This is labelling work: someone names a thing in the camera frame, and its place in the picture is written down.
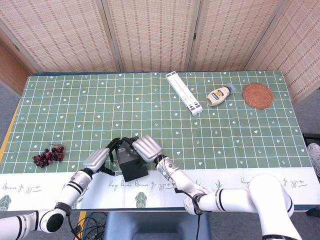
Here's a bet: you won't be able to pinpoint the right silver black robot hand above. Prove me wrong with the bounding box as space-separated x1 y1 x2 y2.
122 134 165 168

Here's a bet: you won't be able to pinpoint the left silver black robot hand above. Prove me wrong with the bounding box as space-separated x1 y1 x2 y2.
82 136 123 177

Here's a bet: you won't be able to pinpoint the black foldable cardboard box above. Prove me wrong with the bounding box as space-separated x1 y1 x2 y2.
116 141 149 183

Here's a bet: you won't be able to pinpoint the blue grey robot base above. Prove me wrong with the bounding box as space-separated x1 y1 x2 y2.
103 211 211 240

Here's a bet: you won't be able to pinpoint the bunch of dark red grapes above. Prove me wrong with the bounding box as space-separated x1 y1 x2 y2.
32 143 66 168

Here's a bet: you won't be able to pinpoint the white folding laptop stand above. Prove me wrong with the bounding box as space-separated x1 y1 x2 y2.
165 70 204 116

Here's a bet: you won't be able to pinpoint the green white printed tablecloth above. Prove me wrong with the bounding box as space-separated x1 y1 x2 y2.
0 70 320 212

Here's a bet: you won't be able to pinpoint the cream mayonnaise squeeze bottle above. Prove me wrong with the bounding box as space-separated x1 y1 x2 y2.
205 82 236 108

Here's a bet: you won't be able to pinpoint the woven bamboo folding screen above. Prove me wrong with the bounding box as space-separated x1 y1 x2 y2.
0 0 320 102

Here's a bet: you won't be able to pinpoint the round woven rattan coaster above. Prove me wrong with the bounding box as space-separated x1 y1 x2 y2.
242 82 274 110

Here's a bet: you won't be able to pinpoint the brown wooden door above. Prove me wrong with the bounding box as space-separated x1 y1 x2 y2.
0 42 32 96

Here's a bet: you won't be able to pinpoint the grey white sneaker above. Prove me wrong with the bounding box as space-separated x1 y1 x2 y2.
306 142 320 180

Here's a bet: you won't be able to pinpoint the black floor cables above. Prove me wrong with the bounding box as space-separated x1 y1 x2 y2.
72 211 108 240

